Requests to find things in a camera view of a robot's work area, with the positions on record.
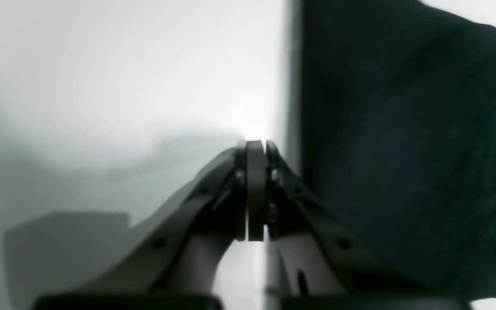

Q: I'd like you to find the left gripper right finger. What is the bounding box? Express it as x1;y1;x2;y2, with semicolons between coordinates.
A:
257;141;427;298

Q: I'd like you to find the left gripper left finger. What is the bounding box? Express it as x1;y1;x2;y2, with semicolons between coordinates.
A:
78;141;257;295

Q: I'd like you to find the black T-shirt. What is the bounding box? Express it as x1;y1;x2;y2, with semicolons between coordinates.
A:
301;0;496;300

